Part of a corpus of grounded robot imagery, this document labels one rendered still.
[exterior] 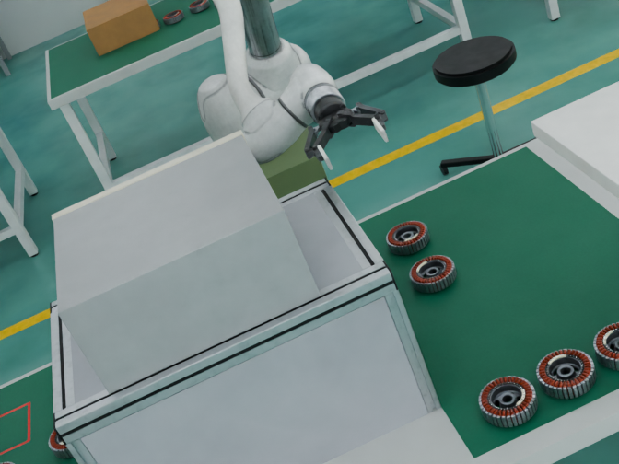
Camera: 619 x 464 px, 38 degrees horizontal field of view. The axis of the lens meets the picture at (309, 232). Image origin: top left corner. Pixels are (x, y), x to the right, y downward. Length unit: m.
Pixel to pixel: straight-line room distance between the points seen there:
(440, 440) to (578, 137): 0.65
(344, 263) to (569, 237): 0.70
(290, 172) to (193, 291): 1.17
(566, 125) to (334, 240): 0.50
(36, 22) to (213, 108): 6.08
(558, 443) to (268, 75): 1.49
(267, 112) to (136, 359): 0.80
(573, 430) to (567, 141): 0.54
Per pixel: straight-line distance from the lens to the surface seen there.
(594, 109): 1.80
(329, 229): 1.84
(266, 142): 2.20
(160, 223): 1.70
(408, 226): 2.37
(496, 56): 3.66
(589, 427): 1.80
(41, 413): 2.43
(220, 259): 1.58
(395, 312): 1.71
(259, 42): 2.72
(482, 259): 2.23
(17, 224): 4.86
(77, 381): 1.78
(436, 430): 1.86
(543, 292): 2.09
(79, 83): 4.60
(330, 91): 2.12
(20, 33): 8.77
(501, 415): 1.80
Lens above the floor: 2.08
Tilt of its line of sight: 31 degrees down
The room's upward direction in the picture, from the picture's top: 23 degrees counter-clockwise
